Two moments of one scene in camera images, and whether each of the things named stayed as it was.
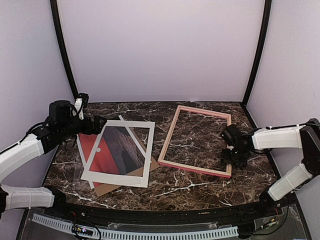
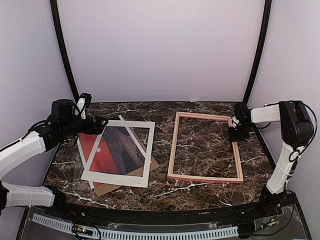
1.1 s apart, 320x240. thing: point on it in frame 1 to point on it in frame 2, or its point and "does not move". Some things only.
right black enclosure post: x=258 y=51 does not move
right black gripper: x=225 y=158 to x=234 y=138
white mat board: x=129 y=180 does not move
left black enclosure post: x=82 y=97 does not move
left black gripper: x=96 y=129 does not move
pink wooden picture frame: x=228 y=172 to x=171 y=175
